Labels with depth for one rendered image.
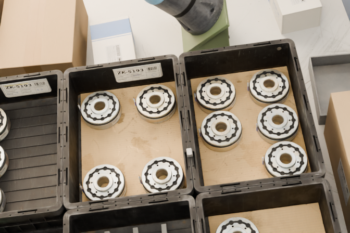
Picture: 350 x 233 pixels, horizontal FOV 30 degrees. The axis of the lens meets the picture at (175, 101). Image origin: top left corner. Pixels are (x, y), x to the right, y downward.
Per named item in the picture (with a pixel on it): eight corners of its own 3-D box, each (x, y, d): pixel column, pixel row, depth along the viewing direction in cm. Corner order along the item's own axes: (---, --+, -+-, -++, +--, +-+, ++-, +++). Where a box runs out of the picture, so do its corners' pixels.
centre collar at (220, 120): (209, 121, 165) (209, 119, 164) (229, 118, 164) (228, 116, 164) (212, 138, 162) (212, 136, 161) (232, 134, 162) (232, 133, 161)
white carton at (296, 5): (263, -13, 208) (263, -33, 201) (299, -21, 209) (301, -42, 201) (281, 34, 197) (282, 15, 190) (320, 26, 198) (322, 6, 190)
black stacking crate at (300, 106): (182, 79, 178) (178, 54, 169) (290, 65, 177) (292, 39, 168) (199, 213, 157) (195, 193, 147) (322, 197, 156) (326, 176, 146)
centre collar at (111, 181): (92, 176, 159) (91, 175, 159) (111, 171, 160) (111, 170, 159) (95, 194, 157) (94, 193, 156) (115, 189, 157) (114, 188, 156)
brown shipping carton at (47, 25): (21, 23, 211) (5, -12, 197) (88, 16, 209) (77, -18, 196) (11, 100, 194) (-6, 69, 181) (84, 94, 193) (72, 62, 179)
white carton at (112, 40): (95, 41, 203) (89, 22, 196) (133, 34, 203) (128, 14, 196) (101, 93, 192) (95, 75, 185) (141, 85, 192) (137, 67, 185)
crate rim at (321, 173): (178, 58, 171) (177, 52, 169) (292, 42, 170) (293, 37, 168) (195, 197, 149) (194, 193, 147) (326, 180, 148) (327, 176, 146)
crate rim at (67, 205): (65, 74, 172) (63, 68, 170) (178, 58, 171) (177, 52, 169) (65, 214, 150) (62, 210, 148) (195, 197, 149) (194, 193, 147)
